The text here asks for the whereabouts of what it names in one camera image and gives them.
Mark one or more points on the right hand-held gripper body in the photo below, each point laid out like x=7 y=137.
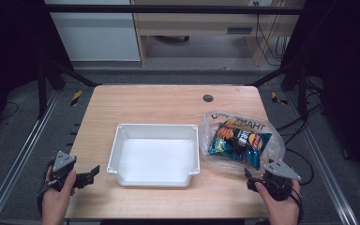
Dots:
x=279 y=179

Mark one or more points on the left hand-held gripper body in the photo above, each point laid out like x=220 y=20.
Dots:
x=63 y=162

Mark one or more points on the clear plastic bag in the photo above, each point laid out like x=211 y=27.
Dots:
x=272 y=153

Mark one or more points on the person's right hand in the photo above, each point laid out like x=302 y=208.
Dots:
x=281 y=206

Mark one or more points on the person's left hand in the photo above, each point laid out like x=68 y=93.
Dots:
x=57 y=197

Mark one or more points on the blue chips packet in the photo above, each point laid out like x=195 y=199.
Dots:
x=240 y=142

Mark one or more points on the white plastic bin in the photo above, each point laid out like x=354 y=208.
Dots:
x=156 y=159

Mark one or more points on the yellow black tape piece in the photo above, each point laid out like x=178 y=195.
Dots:
x=76 y=97
x=276 y=98

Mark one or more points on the black curtain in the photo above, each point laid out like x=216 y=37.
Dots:
x=12 y=56
x=347 y=78

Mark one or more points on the white cabinet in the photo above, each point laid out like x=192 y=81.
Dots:
x=97 y=34

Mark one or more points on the aluminium floor rail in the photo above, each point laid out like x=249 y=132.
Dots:
x=18 y=156
x=322 y=156

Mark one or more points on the black frame strut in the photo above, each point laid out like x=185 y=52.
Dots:
x=275 y=74
x=72 y=75

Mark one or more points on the black frame crossbar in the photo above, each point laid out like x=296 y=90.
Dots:
x=168 y=9

